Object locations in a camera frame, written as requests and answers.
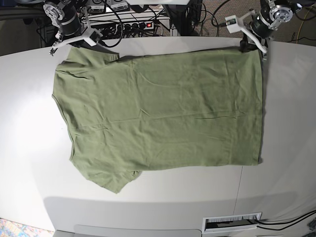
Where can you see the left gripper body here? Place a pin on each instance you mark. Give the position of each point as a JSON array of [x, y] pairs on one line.
[[257, 31]]

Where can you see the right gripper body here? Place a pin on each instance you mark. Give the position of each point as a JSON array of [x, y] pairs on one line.
[[70, 27]]

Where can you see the green T-shirt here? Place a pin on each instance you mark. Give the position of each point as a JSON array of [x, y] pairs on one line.
[[129, 115]]

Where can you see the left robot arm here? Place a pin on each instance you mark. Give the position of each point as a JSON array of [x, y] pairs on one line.
[[276, 12]]

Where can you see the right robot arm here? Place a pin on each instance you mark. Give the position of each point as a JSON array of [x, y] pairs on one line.
[[64, 3]]

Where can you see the black power strip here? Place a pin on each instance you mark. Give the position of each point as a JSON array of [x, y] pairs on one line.
[[116, 27]]

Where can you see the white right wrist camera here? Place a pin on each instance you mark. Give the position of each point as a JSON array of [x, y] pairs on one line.
[[94, 38]]

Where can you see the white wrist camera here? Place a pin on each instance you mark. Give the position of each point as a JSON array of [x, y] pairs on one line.
[[94, 38], [233, 24]]

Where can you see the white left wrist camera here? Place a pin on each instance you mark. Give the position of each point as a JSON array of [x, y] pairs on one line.
[[233, 24]]

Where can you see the table cable grommet slot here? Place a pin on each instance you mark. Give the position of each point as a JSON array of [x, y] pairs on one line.
[[233, 223]]

